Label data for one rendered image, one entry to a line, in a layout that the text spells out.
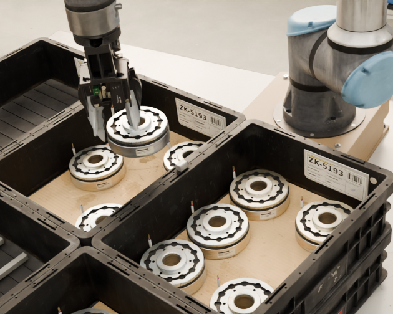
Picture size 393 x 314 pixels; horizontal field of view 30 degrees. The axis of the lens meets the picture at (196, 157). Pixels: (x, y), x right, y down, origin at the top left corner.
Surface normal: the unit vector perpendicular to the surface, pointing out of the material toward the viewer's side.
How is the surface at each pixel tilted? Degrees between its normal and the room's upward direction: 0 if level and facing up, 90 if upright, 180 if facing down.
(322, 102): 70
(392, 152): 0
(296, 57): 92
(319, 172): 90
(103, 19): 90
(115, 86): 90
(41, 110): 0
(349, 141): 2
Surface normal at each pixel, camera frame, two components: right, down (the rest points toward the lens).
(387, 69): 0.44, 0.58
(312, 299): 0.74, 0.34
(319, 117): -0.09, 0.30
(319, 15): -0.17, -0.87
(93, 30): 0.11, 0.60
